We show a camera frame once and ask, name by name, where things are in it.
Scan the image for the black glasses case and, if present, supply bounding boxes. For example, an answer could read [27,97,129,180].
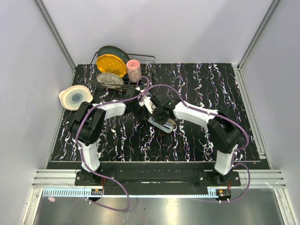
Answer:
[148,117,177,134]

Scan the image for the white frame sunglasses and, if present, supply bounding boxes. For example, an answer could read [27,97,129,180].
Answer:
[150,118,173,132]

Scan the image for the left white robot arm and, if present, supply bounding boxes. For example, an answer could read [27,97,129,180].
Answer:
[68,88,143,186]

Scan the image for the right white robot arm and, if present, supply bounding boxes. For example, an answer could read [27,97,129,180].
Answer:
[142,96,242,186]

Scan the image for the grey patterned small plate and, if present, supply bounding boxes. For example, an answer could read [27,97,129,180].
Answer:
[96,73,124,88]

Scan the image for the pink patterned cup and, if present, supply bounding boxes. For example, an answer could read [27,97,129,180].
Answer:
[126,60,142,83]

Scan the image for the yellow dotted plate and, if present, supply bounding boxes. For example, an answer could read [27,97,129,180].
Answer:
[96,54,127,78]

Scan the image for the dark green plate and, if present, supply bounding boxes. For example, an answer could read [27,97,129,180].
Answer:
[97,45,130,64]

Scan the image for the cream bowl with rings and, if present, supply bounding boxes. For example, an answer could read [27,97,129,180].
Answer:
[59,85,93,111]

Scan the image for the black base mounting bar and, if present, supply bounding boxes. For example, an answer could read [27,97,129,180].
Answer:
[75,161,242,188]

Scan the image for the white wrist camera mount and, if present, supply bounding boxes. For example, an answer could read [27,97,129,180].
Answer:
[139,97,157,114]

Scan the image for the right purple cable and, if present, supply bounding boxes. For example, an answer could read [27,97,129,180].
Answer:
[139,84,252,203]

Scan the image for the purple cable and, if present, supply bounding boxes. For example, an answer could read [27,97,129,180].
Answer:
[76,76,151,211]
[139,84,252,203]

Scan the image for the black wire dish rack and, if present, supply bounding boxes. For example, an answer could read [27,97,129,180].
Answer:
[86,53,156,90]

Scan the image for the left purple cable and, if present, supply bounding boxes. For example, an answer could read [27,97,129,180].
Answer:
[76,76,151,211]

